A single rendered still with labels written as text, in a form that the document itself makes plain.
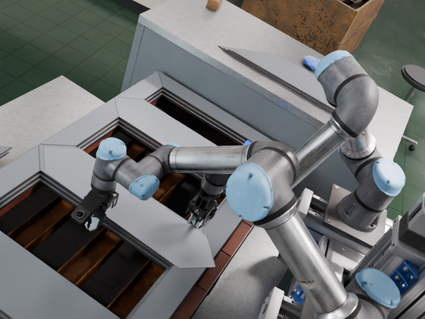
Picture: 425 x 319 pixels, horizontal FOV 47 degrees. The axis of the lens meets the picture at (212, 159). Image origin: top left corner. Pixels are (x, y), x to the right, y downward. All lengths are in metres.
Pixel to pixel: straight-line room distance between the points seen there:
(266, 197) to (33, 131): 1.24
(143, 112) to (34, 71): 1.68
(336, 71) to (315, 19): 2.91
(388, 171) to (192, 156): 0.68
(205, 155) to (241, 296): 0.70
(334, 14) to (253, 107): 2.12
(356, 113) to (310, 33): 3.03
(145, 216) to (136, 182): 0.39
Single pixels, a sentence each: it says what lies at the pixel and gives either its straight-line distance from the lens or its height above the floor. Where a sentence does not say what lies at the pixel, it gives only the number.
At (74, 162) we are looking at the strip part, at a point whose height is 0.86.
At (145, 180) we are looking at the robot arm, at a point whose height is 1.20.
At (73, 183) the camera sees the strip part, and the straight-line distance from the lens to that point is 1.76.
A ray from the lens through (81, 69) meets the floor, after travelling 3.80.
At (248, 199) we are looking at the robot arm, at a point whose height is 1.42.
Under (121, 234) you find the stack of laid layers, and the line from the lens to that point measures 1.68.
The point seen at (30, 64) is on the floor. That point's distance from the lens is 3.75.
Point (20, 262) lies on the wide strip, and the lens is 1.55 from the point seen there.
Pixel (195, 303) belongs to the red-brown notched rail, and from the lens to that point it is 1.60.
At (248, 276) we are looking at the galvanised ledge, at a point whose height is 0.68.
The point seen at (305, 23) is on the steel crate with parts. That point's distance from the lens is 4.35.
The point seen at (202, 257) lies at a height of 0.86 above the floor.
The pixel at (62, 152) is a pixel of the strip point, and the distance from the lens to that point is 1.85.
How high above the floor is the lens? 2.14
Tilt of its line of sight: 40 degrees down
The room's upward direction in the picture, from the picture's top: 24 degrees clockwise
